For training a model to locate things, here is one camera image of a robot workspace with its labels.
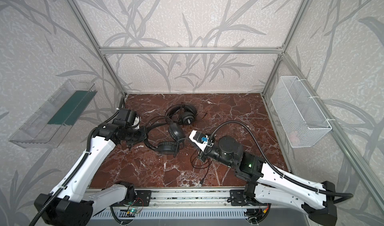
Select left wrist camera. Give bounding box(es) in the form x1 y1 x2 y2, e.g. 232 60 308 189
113 109 141 129

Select headphones black cable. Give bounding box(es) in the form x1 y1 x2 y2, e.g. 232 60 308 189
164 102 208 127
143 114 217 187

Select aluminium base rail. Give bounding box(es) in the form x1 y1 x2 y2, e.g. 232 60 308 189
62 187 316 210

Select black mounting plate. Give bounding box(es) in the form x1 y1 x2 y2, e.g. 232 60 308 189
130 190 152 207
227 190 259 206

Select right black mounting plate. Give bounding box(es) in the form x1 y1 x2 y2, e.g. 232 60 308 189
227 190 259 206

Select white wire mesh basket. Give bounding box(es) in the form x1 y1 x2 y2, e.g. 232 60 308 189
271 76 332 148

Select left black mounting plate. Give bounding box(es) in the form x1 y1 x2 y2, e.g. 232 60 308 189
130 190 152 207

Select clear plastic wall bin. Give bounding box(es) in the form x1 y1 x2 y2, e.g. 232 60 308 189
9 80 97 149

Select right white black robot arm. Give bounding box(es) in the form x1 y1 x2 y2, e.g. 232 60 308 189
189 133 338 226

